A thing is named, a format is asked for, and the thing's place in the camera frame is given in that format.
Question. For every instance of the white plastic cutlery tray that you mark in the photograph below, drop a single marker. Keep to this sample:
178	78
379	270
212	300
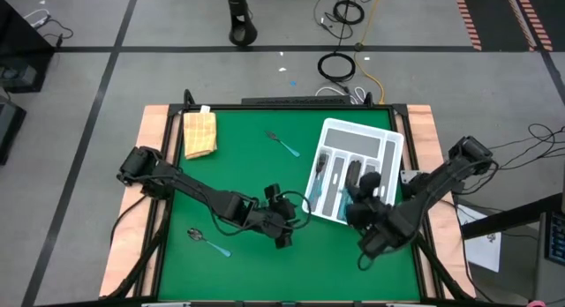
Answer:
353	141

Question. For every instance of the pink object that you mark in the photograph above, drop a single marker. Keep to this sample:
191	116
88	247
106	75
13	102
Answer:
536	304

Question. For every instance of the black floor box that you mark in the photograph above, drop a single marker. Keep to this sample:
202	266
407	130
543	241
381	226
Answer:
9	126

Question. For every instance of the black floor cabinet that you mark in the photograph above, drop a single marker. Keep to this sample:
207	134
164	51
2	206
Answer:
17	42

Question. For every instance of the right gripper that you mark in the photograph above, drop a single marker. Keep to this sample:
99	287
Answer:
362	210

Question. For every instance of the device with blue screen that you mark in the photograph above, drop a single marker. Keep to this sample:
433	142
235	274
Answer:
557	241

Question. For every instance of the black aluminium table frame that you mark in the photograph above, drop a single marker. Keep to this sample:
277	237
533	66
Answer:
287	107

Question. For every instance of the black stand pole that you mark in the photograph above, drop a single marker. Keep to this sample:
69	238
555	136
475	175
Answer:
242	33

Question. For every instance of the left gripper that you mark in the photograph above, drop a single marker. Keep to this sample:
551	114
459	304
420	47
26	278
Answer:
282	219

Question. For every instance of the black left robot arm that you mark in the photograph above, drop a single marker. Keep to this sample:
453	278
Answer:
194	186

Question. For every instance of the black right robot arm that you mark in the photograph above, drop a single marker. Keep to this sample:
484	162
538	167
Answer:
441	181

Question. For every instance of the folded yellow checked cloth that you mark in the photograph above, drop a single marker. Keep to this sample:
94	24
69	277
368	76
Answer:
199	135

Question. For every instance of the white paper sheet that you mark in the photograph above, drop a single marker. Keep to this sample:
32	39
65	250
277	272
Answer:
481	254

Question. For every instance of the green table mat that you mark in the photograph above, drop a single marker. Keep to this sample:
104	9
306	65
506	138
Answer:
265	271

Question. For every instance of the black desk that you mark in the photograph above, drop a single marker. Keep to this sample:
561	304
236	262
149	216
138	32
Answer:
507	219

